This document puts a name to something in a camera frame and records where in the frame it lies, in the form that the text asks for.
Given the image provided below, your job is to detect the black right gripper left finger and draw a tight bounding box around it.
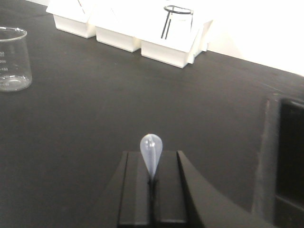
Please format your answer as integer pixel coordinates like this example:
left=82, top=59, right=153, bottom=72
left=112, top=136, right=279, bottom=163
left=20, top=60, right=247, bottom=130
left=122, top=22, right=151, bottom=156
left=117, top=152, right=151, bottom=228

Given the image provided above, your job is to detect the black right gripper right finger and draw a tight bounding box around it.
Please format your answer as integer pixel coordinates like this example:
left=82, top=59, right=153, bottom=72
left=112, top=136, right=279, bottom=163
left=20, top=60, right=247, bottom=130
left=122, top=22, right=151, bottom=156
left=153, top=151, right=188, bottom=226

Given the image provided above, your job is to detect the clear plastic pipette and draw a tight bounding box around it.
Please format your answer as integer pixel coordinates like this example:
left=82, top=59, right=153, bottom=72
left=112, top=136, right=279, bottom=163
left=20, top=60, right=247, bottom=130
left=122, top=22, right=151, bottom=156
left=140, top=133, right=163, bottom=181

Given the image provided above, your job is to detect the white right storage bin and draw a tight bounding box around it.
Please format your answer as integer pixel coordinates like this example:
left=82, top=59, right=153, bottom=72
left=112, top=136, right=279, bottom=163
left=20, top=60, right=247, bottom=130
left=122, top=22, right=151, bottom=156
left=138, top=0, right=213, bottom=68

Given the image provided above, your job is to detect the white storage bin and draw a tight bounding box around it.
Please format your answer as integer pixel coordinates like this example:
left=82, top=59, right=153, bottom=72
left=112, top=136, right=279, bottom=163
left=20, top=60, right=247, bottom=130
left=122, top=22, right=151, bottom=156
left=46, top=0, right=96, bottom=38
left=92, top=0, right=141, bottom=52
left=138, top=0, right=213, bottom=68

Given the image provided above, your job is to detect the clear glass beaker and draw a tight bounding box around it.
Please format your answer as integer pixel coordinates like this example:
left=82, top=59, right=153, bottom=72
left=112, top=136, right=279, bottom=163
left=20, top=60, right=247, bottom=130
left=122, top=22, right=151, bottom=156
left=0, top=27, right=32, bottom=92

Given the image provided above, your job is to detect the white middle storage bin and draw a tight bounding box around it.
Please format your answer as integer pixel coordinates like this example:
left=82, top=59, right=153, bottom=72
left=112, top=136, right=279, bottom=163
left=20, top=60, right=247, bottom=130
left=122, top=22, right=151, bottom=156
left=92, top=0, right=141, bottom=52

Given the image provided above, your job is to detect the white left storage bin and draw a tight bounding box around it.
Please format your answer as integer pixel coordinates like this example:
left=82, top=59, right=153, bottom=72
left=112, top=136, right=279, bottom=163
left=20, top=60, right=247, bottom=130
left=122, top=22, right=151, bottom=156
left=46, top=0, right=96, bottom=38

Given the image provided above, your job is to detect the black wire tripod stand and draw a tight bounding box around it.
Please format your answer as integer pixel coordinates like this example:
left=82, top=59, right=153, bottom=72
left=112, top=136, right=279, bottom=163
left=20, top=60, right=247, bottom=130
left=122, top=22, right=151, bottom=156
left=161, top=5, right=194, bottom=39

